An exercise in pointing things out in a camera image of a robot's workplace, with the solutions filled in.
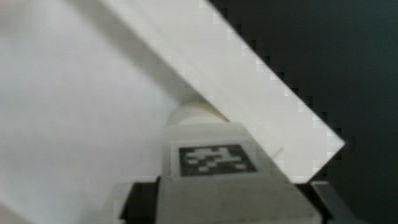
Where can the white table leg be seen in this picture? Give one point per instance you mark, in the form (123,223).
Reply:
(223,185)

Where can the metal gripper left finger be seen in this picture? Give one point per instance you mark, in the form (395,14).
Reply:
(130,206)

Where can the white square table top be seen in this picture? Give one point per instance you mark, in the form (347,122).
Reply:
(107,62)

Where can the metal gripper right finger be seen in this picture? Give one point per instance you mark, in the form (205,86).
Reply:
(327,202)

